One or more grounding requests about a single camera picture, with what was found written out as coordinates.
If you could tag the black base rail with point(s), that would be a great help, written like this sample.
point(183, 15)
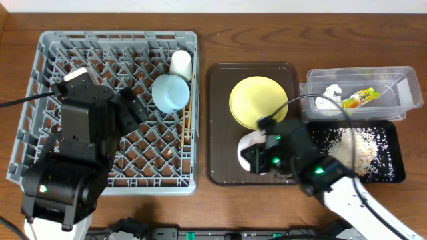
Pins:
point(179, 234)

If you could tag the white bowl with food residue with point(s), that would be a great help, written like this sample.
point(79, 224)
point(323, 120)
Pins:
point(246, 141)

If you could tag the black plastic bin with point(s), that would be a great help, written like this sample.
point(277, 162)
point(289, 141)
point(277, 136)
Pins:
point(391, 134)

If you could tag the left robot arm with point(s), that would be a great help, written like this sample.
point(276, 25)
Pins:
point(62, 187)

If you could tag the yellow plate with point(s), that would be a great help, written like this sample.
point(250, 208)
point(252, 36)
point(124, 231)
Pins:
point(254, 98)

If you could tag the light blue bowl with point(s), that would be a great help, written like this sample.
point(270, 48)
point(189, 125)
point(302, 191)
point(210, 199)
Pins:
point(170, 93)

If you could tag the pile of rice scraps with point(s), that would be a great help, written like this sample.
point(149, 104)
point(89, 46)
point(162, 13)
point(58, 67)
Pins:
point(364, 150)

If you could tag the clear plastic bin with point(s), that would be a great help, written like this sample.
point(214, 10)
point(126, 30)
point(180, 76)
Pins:
point(398, 85)

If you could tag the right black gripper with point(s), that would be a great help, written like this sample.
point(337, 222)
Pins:
point(259, 154)

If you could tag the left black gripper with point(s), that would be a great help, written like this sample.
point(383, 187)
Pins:
point(121, 108)

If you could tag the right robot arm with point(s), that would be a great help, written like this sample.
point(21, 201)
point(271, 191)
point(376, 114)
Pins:
point(333, 184)

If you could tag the wooden chopstick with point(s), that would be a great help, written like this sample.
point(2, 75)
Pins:
point(183, 127)
point(190, 107)

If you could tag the dark brown serving tray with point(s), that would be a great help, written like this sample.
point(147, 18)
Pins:
point(224, 132)

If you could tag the grey plastic dishwasher rack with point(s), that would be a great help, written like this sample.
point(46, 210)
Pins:
point(150, 160)

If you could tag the white cup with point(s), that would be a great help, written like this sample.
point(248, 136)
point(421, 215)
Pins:
point(181, 65)

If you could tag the green yellow snack wrapper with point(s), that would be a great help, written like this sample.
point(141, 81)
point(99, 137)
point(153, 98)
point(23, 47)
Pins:
point(360, 98)

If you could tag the white tissue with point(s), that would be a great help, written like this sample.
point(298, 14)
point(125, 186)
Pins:
point(331, 98)

